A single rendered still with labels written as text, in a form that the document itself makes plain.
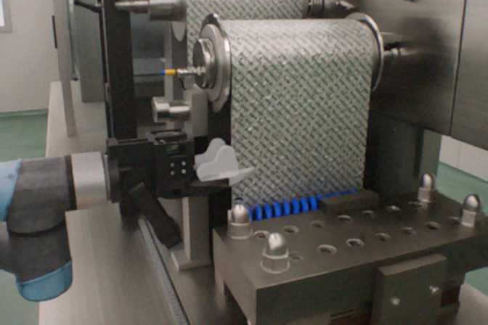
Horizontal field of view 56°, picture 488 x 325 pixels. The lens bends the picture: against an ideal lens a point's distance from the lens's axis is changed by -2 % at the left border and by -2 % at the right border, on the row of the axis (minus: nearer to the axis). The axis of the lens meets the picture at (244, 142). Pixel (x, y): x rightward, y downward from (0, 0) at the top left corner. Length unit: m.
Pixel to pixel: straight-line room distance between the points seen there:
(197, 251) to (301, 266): 0.28
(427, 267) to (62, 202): 0.47
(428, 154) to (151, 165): 0.65
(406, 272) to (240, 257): 0.21
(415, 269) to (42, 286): 0.48
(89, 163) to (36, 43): 5.60
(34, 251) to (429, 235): 0.53
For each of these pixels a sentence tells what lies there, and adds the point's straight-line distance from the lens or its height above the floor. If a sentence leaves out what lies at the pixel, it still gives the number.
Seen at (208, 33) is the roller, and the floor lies 1.29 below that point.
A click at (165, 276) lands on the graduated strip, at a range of 0.82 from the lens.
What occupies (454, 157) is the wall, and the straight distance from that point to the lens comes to 4.10.
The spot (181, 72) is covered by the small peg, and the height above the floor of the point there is 1.24.
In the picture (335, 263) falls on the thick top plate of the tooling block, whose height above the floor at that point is 1.03.
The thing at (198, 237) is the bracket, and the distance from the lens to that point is 0.82.
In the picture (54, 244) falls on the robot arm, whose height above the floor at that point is 1.04.
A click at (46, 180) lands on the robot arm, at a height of 1.13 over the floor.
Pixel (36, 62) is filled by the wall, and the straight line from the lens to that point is 6.22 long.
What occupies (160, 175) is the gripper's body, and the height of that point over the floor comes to 1.12.
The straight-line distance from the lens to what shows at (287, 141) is 0.72.
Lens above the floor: 1.34
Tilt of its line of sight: 17 degrees down
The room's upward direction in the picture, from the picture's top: straight up
